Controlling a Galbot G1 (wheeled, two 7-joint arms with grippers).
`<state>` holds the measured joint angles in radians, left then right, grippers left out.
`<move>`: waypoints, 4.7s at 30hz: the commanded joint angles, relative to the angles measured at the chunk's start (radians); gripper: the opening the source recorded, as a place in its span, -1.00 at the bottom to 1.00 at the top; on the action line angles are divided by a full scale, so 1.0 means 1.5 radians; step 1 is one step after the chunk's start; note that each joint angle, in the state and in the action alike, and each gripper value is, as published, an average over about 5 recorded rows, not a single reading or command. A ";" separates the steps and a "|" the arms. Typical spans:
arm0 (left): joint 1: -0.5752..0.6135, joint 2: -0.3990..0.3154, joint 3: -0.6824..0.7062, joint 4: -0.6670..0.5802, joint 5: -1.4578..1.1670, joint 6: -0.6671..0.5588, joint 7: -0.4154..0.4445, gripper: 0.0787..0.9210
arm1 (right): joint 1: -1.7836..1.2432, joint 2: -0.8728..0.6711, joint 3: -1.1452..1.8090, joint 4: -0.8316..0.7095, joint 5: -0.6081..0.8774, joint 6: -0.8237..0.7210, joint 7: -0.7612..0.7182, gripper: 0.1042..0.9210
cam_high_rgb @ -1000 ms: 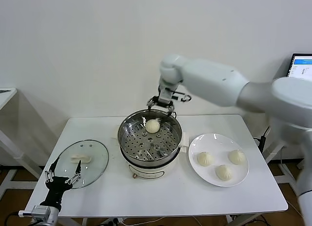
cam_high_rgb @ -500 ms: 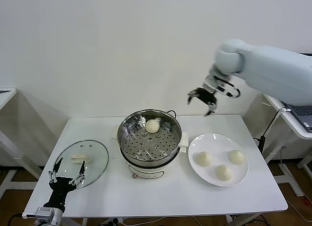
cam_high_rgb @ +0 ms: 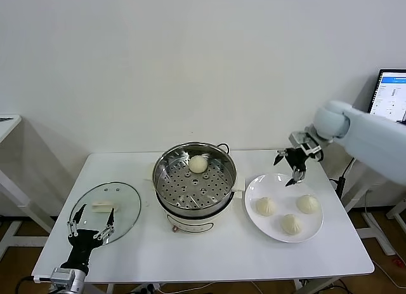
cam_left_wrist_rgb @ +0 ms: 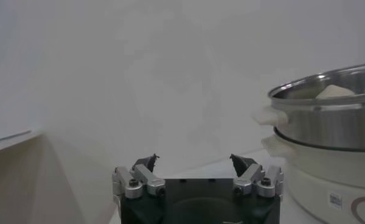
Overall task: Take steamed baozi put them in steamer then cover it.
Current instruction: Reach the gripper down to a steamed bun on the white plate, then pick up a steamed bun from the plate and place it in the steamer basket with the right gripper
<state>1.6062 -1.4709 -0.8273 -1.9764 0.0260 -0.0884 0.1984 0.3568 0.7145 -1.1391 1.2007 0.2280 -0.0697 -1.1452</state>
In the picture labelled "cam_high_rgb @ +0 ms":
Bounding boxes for white electric cooker base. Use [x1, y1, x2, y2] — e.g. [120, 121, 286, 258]
[144, 178, 247, 234]

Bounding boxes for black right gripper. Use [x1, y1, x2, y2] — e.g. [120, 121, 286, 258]
[273, 146, 310, 187]

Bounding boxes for white round plate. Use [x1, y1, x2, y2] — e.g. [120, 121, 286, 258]
[244, 173, 325, 244]

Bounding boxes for black laptop power cable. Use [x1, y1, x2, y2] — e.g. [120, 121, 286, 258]
[329, 157, 356, 200]

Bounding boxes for white side table with laptop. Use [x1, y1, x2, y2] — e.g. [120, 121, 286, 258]
[344, 166, 406, 257]

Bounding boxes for glass lid with white handle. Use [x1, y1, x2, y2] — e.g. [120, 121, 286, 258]
[69, 180, 142, 245]

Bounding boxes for white power strip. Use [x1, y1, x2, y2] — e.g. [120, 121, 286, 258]
[133, 283, 162, 293]

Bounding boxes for stainless steel steamer basket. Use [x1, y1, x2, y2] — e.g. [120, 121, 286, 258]
[148, 141, 247, 217]

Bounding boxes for white steamed baozi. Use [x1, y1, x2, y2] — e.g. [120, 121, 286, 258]
[256, 197, 278, 217]
[296, 194, 320, 215]
[280, 213, 303, 235]
[189, 154, 209, 173]

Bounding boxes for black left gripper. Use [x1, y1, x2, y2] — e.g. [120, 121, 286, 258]
[62, 204, 115, 271]

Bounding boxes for white side table with tool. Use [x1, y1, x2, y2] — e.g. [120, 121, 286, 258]
[0, 114, 58, 263]

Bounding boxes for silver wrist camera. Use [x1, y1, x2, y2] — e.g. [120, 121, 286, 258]
[33, 267, 77, 284]
[289, 131, 320, 155]

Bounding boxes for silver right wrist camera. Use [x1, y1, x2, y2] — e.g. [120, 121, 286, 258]
[289, 131, 320, 155]

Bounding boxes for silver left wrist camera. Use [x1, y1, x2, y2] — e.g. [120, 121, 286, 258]
[33, 267, 77, 284]

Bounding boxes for grey open laptop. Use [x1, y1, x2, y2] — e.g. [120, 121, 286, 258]
[367, 68, 406, 125]

